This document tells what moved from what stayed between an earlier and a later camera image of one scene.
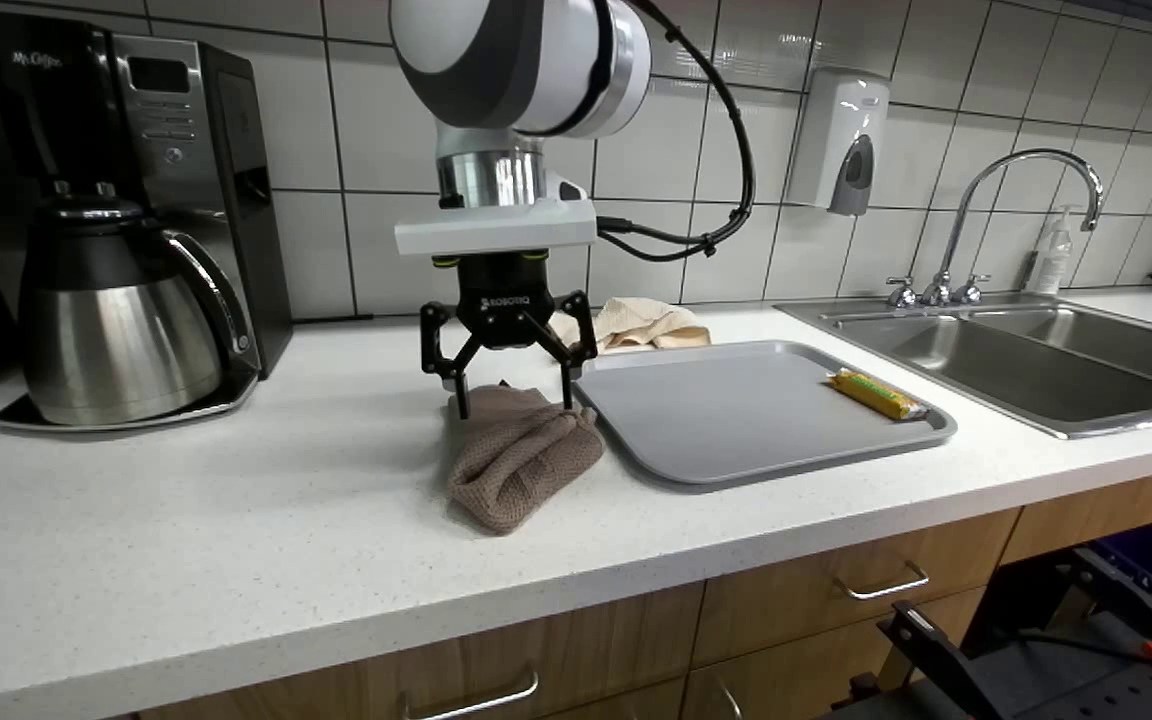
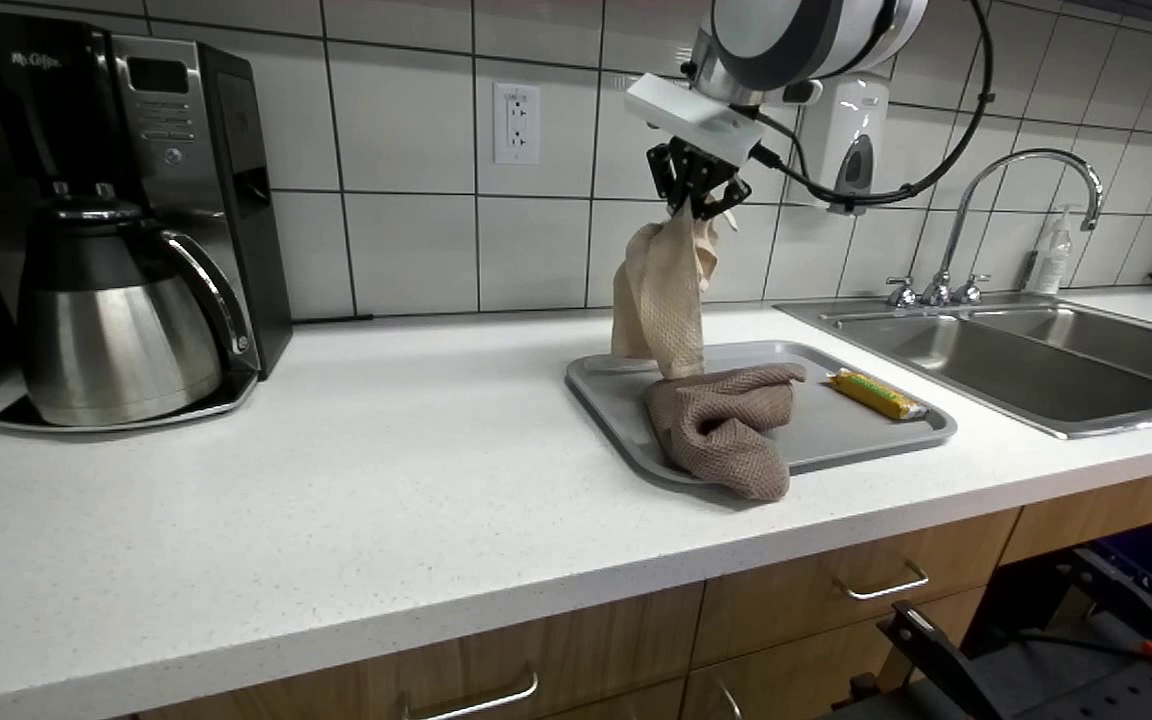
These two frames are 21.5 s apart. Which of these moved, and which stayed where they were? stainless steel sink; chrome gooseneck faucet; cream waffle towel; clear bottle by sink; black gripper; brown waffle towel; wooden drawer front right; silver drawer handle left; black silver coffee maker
Moved: black gripper; cream waffle towel; brown waffle towel
Stayed: silver drawer handle left; chrome gooseneck faucet; black silver coffee maker; stainless steel sink; wooden drawer front right; clear bottle by sink
